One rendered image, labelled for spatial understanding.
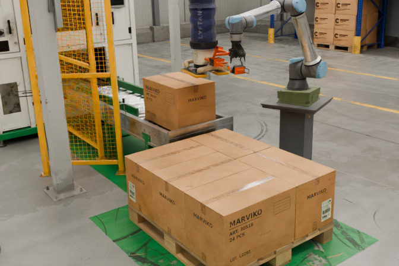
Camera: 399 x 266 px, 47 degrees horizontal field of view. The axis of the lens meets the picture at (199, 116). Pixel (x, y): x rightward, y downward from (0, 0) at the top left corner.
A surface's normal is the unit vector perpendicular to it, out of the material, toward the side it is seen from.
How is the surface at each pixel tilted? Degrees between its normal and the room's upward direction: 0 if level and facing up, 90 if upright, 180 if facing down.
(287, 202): 90
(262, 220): 90
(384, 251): 0
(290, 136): 90
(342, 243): 0
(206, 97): 90
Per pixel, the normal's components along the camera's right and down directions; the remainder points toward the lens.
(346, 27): -0.80, 0.25
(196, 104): 0.57, 0.22
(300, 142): -0.54, 0.26
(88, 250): -0.03, -0.96
